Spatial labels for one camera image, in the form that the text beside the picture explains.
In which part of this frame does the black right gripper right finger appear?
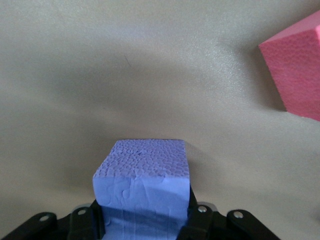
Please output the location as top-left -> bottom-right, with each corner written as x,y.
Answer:
176,184 -> 280,240

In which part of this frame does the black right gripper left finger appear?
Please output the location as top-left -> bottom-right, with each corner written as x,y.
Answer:
0,199 -> 106,240

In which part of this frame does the purple foam cube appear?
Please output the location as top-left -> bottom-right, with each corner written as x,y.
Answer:
91,138 -> 192,240

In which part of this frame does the large paper table cover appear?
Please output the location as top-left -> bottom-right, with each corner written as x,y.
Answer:
0,0 -> 320,240

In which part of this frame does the crimson foam cube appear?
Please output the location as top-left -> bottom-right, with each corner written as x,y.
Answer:
258,9 -> 320,123

